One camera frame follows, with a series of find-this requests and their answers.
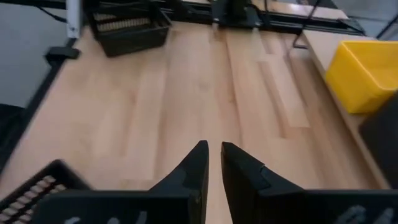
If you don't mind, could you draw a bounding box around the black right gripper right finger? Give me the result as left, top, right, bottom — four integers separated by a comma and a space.
221, 142, 398, 224

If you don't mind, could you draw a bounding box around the black table edge rail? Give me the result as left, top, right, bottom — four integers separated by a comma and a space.
0, 37, 81, 175

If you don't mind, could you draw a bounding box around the yellow plastic basket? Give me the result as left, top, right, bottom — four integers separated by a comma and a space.
325, 39, 398, 115
340, 40, 398, 93

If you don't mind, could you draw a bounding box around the white bracket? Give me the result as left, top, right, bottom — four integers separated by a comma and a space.
66, 0, 83, 39

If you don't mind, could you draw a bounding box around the black slotted plastic basket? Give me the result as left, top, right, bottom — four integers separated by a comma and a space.
0, 159, 91, 224
85, 0, 172, 58

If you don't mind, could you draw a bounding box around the black aluminium rail frame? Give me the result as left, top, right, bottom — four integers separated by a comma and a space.
161, 0, 366, 35

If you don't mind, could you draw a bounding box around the wooden shelf with black frame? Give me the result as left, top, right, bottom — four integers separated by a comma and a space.
292, 0, 398, 190

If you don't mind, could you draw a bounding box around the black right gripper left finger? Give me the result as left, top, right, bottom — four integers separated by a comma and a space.
30, 140, 210, 224

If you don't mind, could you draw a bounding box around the grey translucent plastic basket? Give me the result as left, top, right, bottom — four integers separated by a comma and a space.
358, 91, 398, 190

